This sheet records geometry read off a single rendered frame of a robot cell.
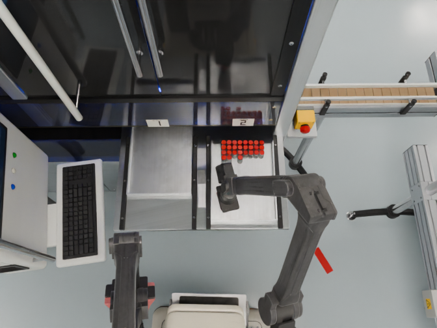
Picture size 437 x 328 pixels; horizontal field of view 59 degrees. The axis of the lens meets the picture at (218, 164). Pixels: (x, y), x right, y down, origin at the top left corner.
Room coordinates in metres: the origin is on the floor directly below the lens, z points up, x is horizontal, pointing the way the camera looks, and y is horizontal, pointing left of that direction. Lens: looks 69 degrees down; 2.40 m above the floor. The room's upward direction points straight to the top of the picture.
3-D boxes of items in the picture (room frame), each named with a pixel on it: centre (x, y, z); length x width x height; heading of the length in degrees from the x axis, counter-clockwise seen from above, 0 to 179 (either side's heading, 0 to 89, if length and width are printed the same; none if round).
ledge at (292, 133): (0.78, -0.36, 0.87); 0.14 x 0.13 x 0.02; 1
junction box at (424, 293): (0.03, -1.00, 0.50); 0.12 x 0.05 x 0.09; 1
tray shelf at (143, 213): (0.54, 0.07, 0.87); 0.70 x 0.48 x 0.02; 91
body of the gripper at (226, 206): (0.39, -0.03, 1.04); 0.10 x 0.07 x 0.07; 15
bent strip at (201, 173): (0.46, 0.07, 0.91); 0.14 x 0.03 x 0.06; 1
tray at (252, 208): (0.50, -0.10, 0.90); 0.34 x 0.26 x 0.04; 0
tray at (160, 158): (0.61, 0.24, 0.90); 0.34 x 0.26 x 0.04; 1
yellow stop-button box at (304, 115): (0.73, -0.35, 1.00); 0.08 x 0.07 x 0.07; 1
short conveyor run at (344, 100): (0.88, -0.63, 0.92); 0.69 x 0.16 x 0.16; 91
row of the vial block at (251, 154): (0.61, -0.10, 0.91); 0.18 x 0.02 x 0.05; 90
